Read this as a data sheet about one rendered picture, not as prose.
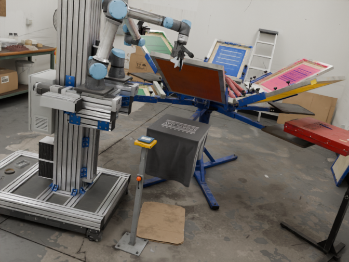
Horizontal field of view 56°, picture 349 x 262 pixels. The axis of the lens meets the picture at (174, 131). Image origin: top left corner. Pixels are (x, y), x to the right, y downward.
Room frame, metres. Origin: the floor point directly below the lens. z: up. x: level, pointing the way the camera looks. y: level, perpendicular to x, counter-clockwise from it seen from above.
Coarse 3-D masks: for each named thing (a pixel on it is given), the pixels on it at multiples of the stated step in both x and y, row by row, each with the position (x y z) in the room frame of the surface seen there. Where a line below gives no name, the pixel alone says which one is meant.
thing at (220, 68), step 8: (152, 56) 2.60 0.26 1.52; (160, 56) 2.58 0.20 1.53; (168, 56) 2.57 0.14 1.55; (192, 64) 2.52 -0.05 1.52; (200, 64) 2.50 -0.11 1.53; (208, 64) 2.49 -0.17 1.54; (216, 64) 2.48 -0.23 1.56; (160, 72) 2.85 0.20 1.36; (224, 80) 2.66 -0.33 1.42; (168, 88) 3.17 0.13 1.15; (224, 88) 2.76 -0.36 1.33; (192, 96) 3.17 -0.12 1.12; (224, 96) 2.91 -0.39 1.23
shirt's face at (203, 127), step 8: (160, 120) 2.78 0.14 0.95; (176, 120) 2.85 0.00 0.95; (184, 120) 2.89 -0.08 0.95; (192, 120) 2.93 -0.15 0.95; (152, 128) 2.54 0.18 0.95; (160, 128) 2.57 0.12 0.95; (168, 128) 2.60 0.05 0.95; (200, 128) 2.74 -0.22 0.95; (184, 136) 2.48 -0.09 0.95; (192, 136) 2.51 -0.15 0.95; (200, 136) 2.54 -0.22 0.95
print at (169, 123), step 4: (168, 120) 2.82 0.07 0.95; (164, 124) 2.69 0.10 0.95; (168, 124) 2.71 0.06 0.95; (172, 124) 2.72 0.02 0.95; (176, 124) 2.74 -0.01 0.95; (180, 124) 2.76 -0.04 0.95; (184, 124) 2.78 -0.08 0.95; (172, 128) 2.62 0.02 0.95; (176, 128) 2.63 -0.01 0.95; (180, 128) 2.65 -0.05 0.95; (184, 128) 2.67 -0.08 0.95; (188, 128) 2.68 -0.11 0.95; (192, 128) 2.70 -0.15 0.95; (196, 128) 2.72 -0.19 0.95; (184, 132) 2.58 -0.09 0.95; (188, 132) 2.59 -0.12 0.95; (192, 132) 2.61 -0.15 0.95
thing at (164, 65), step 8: (160, 64) 2.70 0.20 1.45; (168, 64) 2.65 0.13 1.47; (184, 64) 2.56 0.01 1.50; (168, 72) 2.80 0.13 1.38; (176, 72) 2.75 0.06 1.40; (184, 72) 2.70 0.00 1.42; (168, 80) 2.97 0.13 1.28; (176, 80) 2.91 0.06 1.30; (184, 80) 2.85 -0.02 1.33; (176, 88) 3.11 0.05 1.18; (184, 88) 3.04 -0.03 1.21; (192, 88) 2.98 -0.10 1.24
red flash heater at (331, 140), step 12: (300, 120) 2.98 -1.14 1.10; (312, 120) 3.05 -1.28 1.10; (288, 132) 2.81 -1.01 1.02; (300, 132) 2.73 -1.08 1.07; (312, 132) 2.67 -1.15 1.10; (324, 132) 2.72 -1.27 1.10; (336, 132) 2.78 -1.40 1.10; (348, 132) 2.85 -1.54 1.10; (324, 144) 2.58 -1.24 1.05; (336, 144) 2.52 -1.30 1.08; (348, 144) 2.50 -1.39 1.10
